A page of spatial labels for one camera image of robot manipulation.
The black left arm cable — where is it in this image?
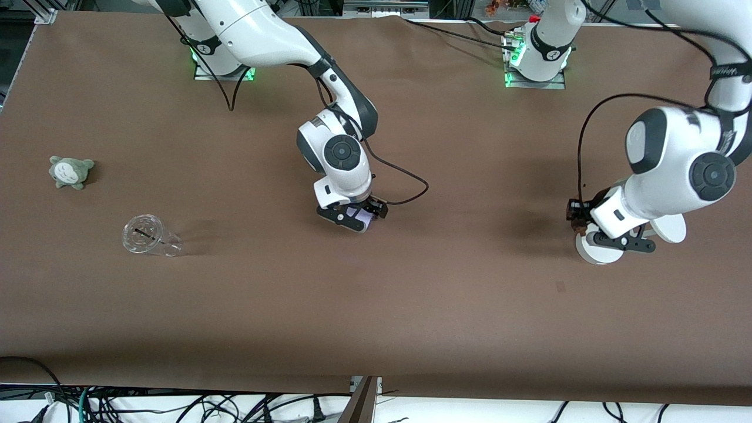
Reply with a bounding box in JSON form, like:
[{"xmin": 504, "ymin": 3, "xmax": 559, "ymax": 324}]
[{"xmin": 578, "ymin": 0, "xmax": 752, "ymax": 206}]

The lavender phone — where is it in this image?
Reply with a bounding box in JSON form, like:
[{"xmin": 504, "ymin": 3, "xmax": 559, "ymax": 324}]
[{"xmin": 347, "ymin": 206, "xmax": 377, "ymax": 234}]

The short black table cable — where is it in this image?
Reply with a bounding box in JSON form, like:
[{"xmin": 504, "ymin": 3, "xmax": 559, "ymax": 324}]
[{"xmin": 467, "ymin": 16, "xmax": 519, "ymax": 37}]

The grey owl plush toy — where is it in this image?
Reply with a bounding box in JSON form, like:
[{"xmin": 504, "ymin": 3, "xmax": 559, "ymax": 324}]
[{"xmin": 49, "ymin": 156, "xmax": 95, "ymax": 190}]

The white round desk lamp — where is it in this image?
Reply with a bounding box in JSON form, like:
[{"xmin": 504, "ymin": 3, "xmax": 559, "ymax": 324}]
[{"xmin": 575, "ymin": 213, "xmax": 687, "ymax": 266}]

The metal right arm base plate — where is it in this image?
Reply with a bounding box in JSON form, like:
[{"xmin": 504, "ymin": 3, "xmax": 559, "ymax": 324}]
[{"xmin": 194, "ymin": 50, "xmax": 257, "ymax": 82}]

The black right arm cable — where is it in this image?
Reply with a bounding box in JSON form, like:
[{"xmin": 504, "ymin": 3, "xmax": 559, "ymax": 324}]
[{"xmin": 159, "ymin": 0, "xmax": 430, "ymax": 206}]

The thick black floor cable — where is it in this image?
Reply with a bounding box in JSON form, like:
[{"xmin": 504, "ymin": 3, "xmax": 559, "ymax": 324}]
[{"xmin": 0, "ymin": 355, "xmax": 66, "ymax": 407}]

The long black table cable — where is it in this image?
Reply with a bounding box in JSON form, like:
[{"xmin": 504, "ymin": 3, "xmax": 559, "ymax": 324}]
[{"xmin": 403, "ymin": 19, "xmax": 518, "ymax": 51}]

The brown table cover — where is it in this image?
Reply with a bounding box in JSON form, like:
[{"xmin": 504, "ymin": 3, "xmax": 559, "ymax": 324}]
[{"xmin": 0, "ymin": 12, "xmax": 752, "ymax": 406}]

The brown table support beam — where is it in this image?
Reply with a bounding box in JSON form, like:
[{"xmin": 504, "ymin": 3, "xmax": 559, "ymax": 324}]
[{"xmin": 337, "ymin": 376, "xmax": 380, "ymax": 423}]

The aluminium frame bar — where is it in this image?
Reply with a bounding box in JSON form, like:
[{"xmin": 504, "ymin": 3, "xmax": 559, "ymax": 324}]
[{"xmin": 343, "ymin": 0, "xmax": 431, "ymax": 19}]

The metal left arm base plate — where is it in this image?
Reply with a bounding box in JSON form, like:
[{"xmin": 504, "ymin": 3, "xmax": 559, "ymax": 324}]
[{"xmin": 503, "ymin": 32, "xmax": 568, "ymax": 90}]

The clear plastic cup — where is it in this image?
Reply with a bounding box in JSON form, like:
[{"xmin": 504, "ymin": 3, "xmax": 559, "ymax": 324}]
[{"xmin": 122, "ymin": 214, "xmax": 183, "ymax": 257}]

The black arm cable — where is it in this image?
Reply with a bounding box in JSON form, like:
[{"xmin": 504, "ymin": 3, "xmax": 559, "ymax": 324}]
[
  {"xmin": 159, "ymin": 0, "xmax": 430, "ymax": 206},
  {"xmin": 578, "ymin": 0, "xmax": 752, "ymax": 206}
]

